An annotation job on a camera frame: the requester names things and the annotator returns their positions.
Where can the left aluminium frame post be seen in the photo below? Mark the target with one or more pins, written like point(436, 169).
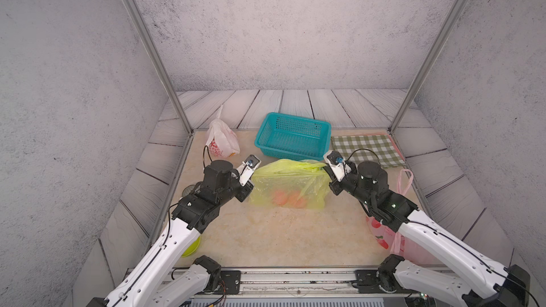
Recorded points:
point(151, 50)

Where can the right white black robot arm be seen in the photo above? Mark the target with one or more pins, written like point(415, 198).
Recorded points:
point(401, 215)

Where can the teal plastic basket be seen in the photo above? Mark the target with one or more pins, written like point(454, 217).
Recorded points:
point(291, 137)

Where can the lime green plastic cup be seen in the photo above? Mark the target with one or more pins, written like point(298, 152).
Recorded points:
point(192, 248)

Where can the aluminium frame post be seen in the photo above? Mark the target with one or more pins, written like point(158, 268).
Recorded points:
point(435, 50)
point(151, 50)

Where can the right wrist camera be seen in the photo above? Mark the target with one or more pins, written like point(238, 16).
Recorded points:
point(337, 168)

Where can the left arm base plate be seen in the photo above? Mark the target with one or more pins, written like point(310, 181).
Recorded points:
point(223, 282)

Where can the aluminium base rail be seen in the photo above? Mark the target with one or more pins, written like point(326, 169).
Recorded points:
point(298, 283)

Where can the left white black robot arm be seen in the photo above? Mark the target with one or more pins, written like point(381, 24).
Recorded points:
point(190, 218)

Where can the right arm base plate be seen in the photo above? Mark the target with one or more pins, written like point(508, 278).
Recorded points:
point(367, 282)

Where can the green checkered cloth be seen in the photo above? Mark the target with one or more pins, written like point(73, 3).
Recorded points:
point(371, 147)

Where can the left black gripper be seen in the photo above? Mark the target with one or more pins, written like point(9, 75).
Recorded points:
point(245, 191)

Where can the yellow-green avocado plastic bag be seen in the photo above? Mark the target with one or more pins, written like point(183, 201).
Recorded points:
point(308, 177)

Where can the red apple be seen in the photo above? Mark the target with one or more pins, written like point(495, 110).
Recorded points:
point(289, 199)

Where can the right aluminium frame post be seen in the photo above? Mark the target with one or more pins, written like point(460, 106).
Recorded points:
point(435, 50)

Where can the white tied plastic bag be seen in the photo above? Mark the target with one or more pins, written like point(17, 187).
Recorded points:
point(221, 140)

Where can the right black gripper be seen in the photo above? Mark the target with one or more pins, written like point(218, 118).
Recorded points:
point(335, 184)

